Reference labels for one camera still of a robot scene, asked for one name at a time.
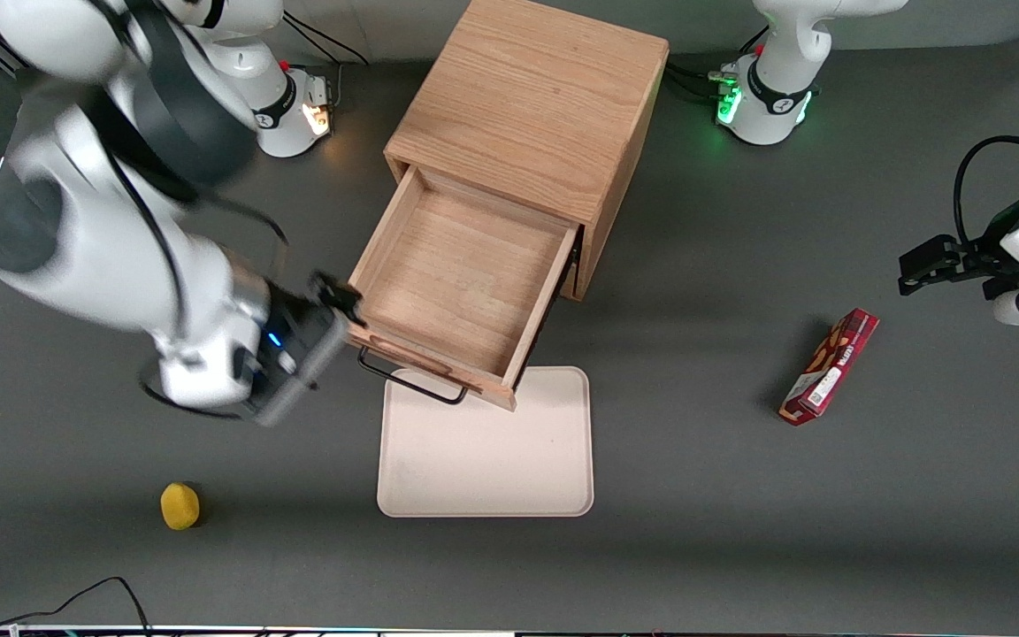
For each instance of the yellow lemon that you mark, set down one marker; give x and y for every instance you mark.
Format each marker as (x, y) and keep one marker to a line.
(180, 506)

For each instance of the beige plastic tray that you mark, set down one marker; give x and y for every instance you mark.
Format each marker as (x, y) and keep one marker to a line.
(485, 451)

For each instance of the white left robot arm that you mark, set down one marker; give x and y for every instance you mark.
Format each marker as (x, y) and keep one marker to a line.
(779, 80)

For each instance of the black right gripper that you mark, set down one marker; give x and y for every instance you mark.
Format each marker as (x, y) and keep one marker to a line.
(299, 326)

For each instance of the wooden drawer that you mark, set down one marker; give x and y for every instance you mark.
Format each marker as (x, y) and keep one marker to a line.
(461, 274)

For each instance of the red snack box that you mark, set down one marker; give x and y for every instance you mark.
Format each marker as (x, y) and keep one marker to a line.
(828, 370)

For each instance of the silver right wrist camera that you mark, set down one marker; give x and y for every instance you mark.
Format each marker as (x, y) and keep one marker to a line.
(302, 376)

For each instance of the wooden drawer cabinet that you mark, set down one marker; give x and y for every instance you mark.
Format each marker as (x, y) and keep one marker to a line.
(536, 97)

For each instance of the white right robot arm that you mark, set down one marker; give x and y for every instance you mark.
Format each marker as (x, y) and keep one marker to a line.
(120, 239)

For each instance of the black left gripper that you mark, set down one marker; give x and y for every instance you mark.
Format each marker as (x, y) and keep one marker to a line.
(985, 257)

